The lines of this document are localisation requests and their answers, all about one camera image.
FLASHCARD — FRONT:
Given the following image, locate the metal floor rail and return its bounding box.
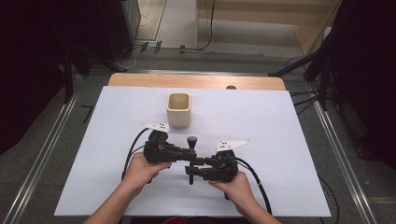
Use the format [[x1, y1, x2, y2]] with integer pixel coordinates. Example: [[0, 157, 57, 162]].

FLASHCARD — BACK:
[[310, 98, 379, 224], [1, 74, 84, 224]]

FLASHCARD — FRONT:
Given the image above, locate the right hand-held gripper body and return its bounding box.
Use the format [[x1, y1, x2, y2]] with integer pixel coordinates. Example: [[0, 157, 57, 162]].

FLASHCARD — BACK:
[[202, 139, 251, 183]]

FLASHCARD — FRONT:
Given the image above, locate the black cabinet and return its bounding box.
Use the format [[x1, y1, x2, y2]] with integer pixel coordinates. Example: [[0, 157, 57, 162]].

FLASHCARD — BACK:
[[99, 0, 142, 62]]

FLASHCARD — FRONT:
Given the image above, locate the white floor cable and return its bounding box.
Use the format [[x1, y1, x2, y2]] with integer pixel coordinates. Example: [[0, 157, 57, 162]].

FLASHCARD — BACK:
[[121, 46, 142, 70]]

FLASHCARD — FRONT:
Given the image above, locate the long black hanging cable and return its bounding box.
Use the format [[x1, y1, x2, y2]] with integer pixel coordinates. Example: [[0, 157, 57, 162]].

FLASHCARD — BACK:
[[183, 0, 217, 52]]

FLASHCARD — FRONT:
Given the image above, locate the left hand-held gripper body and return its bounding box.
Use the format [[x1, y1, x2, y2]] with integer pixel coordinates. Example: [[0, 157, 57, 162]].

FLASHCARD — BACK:
[[140, 121, 183, 164]]

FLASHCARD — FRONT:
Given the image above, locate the white table mat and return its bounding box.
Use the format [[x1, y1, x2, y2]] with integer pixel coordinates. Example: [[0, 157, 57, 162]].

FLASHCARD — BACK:
[[53, 86, 332, 217]]

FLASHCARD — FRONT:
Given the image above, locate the hand-held gripper black cable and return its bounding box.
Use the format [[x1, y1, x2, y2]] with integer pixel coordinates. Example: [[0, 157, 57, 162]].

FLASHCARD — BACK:
[[120, 127, 151, 182], [234, 156, 274, 217]]

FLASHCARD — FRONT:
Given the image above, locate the black makeup brush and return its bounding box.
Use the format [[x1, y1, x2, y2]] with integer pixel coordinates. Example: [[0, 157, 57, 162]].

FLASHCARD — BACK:
[[186, 135, 199, 186]]

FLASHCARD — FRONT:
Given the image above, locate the person's right hand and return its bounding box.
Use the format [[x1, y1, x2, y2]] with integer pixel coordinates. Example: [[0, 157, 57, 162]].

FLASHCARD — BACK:
[[207, 170, 260, 210]]

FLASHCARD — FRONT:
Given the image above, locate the beige square cup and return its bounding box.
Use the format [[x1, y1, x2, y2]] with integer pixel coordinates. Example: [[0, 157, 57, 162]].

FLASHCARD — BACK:
[[165, 92, 192, 129]]

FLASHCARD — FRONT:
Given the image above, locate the thin black floor cable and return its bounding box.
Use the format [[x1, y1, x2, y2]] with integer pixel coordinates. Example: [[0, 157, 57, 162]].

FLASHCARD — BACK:
[[317, 175, 340, 224]]

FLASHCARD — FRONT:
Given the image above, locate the person's red clothing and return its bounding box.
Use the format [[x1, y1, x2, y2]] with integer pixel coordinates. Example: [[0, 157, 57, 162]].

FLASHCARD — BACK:
[[163, 217, 189, 224]]

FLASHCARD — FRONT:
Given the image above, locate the right hand-held gripper black cable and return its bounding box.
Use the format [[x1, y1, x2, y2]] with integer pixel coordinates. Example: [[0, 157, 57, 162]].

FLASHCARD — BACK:
[[234, 156, 274, 217]]

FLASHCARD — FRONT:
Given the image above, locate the bundle of black floor cables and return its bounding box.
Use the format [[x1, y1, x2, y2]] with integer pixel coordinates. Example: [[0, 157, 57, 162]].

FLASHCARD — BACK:
[[289, 89, 321, 116]]

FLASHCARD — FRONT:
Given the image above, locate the light wooden shelf unit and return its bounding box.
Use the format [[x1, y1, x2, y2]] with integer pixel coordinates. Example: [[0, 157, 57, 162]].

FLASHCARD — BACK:
[[194, 0, 343, 58]]

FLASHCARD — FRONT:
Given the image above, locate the black metal stand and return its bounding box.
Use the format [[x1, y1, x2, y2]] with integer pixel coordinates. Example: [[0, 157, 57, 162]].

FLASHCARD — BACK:
[[268, 46, 336, 112], [60, 43, 126, 105]]

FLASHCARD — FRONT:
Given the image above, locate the left hand-held gripper black cable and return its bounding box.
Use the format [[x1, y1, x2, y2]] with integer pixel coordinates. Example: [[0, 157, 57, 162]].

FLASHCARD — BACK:
[[120, 127, 151, 182]]

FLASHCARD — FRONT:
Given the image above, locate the wooden table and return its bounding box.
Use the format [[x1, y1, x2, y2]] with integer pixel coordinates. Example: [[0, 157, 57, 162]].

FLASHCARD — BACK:
[[107, 72, 287, 91]]

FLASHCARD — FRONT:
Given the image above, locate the black hex key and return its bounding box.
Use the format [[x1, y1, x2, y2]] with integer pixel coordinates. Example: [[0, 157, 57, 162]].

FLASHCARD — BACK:
[[81, 105, 94, 124]]

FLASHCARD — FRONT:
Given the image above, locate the person's left hand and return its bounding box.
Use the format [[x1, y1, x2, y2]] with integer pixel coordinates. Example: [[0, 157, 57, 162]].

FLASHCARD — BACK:
[[121, 151, 173, 196]]

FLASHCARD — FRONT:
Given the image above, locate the dark curtain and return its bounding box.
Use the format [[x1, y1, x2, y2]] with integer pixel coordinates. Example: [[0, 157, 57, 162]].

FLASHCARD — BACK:
[[321, 0, 396, 172], [0, 0, 108, 157]]

